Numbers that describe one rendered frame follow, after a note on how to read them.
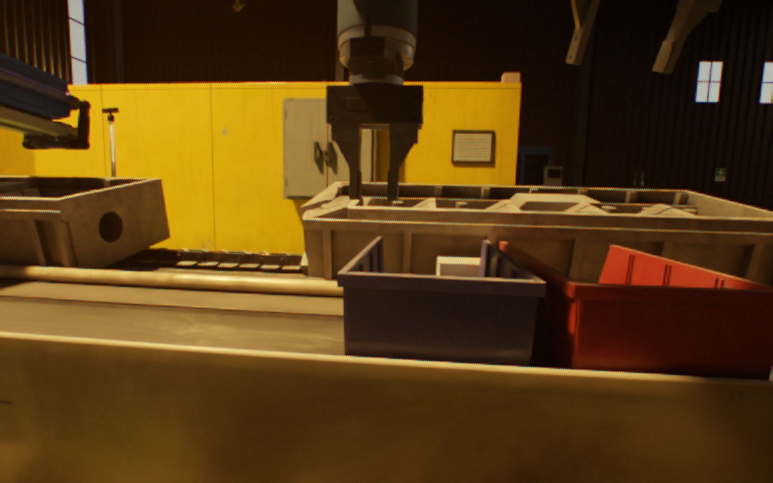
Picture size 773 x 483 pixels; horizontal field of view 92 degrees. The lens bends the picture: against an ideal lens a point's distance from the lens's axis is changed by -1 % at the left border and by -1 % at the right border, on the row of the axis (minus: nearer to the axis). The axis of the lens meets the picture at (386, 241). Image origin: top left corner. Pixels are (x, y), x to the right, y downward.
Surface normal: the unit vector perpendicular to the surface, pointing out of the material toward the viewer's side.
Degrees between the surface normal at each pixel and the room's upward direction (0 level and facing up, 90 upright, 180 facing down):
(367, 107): 90
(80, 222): 90
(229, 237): 90
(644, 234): 100
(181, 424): 90
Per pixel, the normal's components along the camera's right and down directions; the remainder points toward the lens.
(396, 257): -0.10, 0.29
